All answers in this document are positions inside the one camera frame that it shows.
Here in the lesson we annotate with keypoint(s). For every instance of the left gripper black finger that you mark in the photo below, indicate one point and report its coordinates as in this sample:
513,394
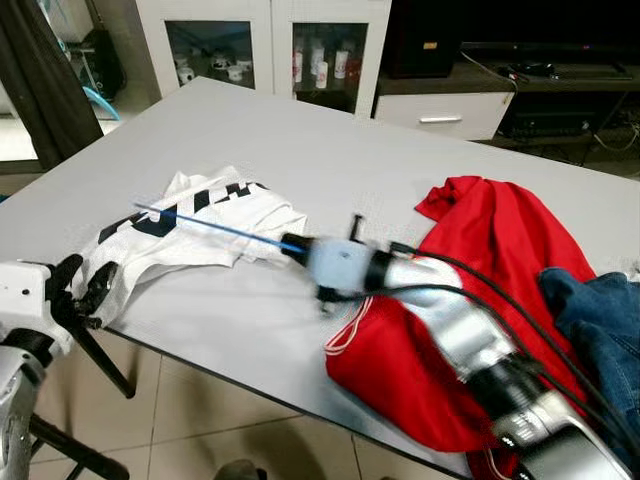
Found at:
68,270
100,290

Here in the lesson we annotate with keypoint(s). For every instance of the white t-shirt black print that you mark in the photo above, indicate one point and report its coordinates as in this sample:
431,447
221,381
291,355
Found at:
210,235

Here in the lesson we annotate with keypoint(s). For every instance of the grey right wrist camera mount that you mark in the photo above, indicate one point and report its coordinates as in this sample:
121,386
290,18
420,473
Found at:
340,268

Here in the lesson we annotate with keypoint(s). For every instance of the black speaker box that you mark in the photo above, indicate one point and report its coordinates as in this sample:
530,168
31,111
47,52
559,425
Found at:
425,40

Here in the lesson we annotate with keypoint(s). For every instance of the white plastic bottle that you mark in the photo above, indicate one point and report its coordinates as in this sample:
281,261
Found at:
341,65
297,65

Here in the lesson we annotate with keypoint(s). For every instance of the blue plastic hanger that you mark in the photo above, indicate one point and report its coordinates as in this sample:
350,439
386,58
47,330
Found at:
220,228

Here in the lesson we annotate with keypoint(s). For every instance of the black table legs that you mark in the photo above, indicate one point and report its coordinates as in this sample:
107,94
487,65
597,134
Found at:
100,355

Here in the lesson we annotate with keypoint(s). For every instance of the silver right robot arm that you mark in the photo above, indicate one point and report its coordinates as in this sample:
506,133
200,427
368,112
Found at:
470,340

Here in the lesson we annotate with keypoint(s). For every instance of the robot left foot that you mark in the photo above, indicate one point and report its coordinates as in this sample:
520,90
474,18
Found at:
240,471

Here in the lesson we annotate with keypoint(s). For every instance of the blue denim jeans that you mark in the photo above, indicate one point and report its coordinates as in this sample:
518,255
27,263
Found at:
605,330

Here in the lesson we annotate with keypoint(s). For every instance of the white drawer front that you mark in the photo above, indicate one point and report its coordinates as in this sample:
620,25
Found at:
440,115

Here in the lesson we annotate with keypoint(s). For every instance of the white glass-door cabinet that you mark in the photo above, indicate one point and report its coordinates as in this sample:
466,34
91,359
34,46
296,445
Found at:
275,50

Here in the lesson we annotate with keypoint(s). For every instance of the dark TV stand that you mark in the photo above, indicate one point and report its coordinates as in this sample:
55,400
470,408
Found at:
560,85

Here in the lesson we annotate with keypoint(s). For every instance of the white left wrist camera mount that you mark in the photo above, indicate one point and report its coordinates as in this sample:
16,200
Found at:
20,300

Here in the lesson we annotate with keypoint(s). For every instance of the red garment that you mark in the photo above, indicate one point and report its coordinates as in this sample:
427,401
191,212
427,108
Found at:
500,230

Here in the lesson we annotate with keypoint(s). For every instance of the dark grey curtain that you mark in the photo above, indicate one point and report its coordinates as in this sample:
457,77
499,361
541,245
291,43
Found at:
45,80

